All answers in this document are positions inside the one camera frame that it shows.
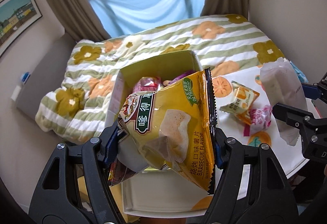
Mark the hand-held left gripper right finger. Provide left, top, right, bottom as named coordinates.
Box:
left=203, top=126, right=300, bottom=224

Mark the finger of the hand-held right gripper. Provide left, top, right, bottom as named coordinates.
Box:
left=271, top=102, right=327, bottom=143
left=301, top=71, right=327, bottom=102

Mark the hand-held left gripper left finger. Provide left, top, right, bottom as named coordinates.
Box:
left=29, top=122, right=128, bottom=224

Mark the translucent white packet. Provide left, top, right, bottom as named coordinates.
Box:
left=259, top=58, right=309, bottom=147

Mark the yellow red snack packet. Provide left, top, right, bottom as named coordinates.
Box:
left=109, top=158, right=140, bottom=187

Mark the yellow potato chip bag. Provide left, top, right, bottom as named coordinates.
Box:
left=118, top=68, right=218, bottom=195

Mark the pink snack packet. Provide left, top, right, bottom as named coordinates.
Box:
left=132, top=75, right=164, bottom=94

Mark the purple snack packet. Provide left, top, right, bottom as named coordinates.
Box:
left=169, top=70, right=199, bottom=85

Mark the yellow green cardboard box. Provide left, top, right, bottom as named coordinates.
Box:
left=105, top=50, right=218, bottom=135

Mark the blue snack packet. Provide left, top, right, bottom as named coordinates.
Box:
left=289, top=60, right=309, bottom=85

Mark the small pink white packet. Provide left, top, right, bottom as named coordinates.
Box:
left=242, top=105, right=273, bottom=137

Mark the orange white cracker packet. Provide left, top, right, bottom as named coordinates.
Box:
left=219, top=80, right=260, bottom=125

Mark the striped floral blanket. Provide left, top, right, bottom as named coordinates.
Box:
left=34, top=13, right=286, bottom=143

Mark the grey headboard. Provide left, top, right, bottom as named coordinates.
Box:
left=16, top=30, right=78, bottom=118

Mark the small white item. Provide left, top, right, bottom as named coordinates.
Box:
left=11, top=84, right=22, bottom=101

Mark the light blue cloth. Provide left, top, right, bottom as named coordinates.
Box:
left=85, top=0, right=206, bottom=36

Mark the framed houses picture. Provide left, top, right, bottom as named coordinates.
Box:
left=0, top=0, right=43, bottom=59

